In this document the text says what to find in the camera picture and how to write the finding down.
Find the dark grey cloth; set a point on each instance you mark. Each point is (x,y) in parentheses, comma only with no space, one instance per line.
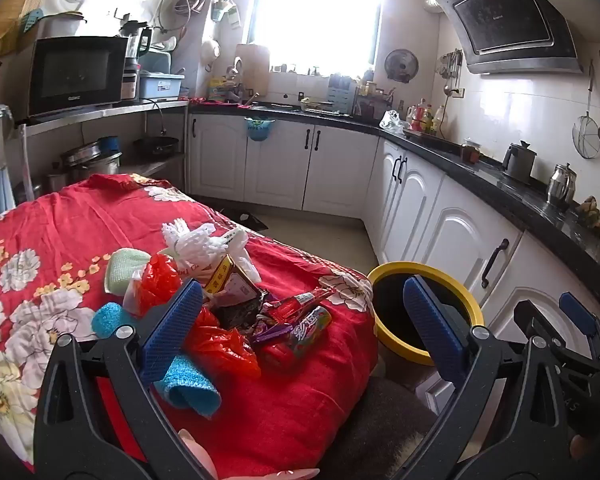
(380,425)

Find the light green scouring pad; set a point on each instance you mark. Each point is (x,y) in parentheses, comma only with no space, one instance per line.
(122,270)

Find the light blue appliance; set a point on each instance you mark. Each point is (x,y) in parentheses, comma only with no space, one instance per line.
(159,60)

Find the red floral blanket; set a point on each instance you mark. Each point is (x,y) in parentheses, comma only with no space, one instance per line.
(80,220)

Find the yellow and red carton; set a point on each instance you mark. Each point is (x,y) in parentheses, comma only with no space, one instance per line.
(222,275)

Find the black wok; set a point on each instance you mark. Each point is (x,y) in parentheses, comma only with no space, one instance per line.
(155,146)

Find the blue cup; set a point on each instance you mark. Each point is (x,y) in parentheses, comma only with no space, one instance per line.
(109,144)

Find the hanging utensil rack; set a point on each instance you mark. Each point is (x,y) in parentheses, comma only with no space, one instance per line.
(450,67)

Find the white hanging colander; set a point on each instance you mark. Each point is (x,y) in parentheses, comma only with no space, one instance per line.
(210,55)

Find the glass jar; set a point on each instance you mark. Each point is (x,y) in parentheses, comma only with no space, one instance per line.
(471,152)

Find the black range hood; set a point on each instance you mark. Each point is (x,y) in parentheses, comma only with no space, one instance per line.
(510,15)

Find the purple wrapper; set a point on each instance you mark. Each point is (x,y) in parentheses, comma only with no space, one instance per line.
(270,332)

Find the silver duct pipe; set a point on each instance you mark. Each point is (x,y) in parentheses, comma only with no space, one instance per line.
(431,5)

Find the red label bottle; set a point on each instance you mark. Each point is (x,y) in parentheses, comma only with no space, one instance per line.
(417,117)

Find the steel kettle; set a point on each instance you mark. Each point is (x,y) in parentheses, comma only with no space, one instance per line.
(561,187)

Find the bright window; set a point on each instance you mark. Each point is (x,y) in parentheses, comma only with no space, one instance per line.
(320,10)

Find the steel faucet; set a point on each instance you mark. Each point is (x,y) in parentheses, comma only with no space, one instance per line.
(237,67)

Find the stacked steel pots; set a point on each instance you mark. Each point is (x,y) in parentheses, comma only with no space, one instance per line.
(92,162)

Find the crumpled clear plastic bag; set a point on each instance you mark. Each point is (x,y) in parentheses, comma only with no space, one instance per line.
(392,120)

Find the wall socket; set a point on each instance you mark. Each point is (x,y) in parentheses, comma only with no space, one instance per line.
(458,92)

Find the black floor mat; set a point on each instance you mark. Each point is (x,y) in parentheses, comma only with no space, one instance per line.
(245,219)

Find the steel shelf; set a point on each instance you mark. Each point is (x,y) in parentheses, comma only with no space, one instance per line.
(105,110)

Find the blue utensil rack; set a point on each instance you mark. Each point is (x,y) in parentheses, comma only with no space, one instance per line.
(341,95)

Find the black microwave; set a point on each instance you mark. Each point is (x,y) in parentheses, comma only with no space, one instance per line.
(75,75)

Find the ginger roots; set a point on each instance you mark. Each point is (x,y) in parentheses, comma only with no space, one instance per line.
(591,210)

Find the wooden cutting board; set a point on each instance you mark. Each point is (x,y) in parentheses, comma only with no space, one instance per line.
(252,70)

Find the blue scouring cloth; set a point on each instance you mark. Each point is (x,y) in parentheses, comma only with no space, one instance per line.
(192,390)

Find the blue plastic basket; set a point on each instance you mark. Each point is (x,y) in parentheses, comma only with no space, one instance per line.
(160,85)

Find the red plastic bag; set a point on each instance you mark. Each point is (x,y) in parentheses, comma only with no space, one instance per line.
(220,345)
(152,280)

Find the red candy wrapper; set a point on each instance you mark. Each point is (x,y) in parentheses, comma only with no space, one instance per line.
(300,302)

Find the black tray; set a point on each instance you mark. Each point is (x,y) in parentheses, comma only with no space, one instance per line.
(422,134)

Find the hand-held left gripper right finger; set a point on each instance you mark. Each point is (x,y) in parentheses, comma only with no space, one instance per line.
(432,325)

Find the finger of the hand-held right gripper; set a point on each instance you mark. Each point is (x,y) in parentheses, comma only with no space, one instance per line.
(530,317)
(577,312)

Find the blue hanging bin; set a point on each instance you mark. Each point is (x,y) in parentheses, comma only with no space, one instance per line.
(259,130)

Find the pink cloth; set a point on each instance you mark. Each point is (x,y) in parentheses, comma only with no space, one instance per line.
(197,452)

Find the colourful candy packet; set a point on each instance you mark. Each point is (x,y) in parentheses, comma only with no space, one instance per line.
(310,327)

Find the black spice rack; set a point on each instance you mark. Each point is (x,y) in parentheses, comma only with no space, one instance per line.
(375,102)

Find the white kitchen cabinets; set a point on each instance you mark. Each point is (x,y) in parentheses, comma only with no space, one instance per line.
(280,165)

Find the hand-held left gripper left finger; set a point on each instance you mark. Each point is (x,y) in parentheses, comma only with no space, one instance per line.
(172,330)

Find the black bin with yellow rim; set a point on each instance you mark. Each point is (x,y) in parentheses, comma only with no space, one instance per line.
(400,347)

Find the teal fly swatter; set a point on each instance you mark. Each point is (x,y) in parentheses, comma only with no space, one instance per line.
(31,21)

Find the white pot with lid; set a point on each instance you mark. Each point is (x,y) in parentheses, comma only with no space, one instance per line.
(62,26)

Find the teal wall holder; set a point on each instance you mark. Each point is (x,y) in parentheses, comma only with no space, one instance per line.
(226,12)

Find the black blender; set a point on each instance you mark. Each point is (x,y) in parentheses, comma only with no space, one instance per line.
(132,60)

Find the dark brown snack wrapper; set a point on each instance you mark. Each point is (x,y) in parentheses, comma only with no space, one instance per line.
(237,305)

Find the small steel pot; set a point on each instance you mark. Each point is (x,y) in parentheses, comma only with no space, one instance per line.
(57,182)

